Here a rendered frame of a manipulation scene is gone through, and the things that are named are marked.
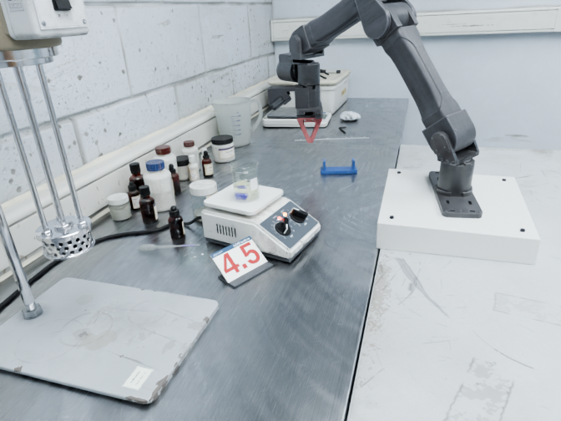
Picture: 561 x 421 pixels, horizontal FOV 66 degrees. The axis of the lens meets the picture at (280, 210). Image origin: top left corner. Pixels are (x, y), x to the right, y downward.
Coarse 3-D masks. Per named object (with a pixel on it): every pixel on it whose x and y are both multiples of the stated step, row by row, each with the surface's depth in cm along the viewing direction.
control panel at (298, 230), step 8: (280, 208) 84; (288, 208) 85; (272, 216) 81; (280, 216) 82; (288, 216) 83; (264, 224) 78; (272, 224) 79; (296, 224) 82; (304, 224) 83; (312, 224) 84; (272, 232) 78; (296, 232) 80; (304, 232) 81; (280, 240) 77; (288, 240) 78; (296, 240) 79
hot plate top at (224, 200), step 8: (232, 184) 91; (224, 192) 87; (232, 192) 87; (264, 192) 86; (272, 192) 86; (280, 192) 85; (208, 200) 83; (216, 200) 83; (224, 200) 83; (232, 200) 83; (256, 200) 82; (264, 200) 82; (272, 200) 83; (216, 208) 82; (224, 208) 81; (232, 208) 80; (240, 208) 79; (248, 208) 79; (256, 208) 79
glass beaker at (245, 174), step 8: (240, 160) 83; (248, 160) 83; (256, 160) 82; (232, 168) 80; (240, 168) 78; (248, 168) 79; (256, 168) 80; (232, 176) 81; (240, 176) 79; (248, 176) 79; (256, 176) 81; (240, 184) 80; (248, 184) 80; (256, 184) 81; (240, 192) 81; (248, 192) 81; (256, 192) 82; (240, 200) 81; (248, 200) 81
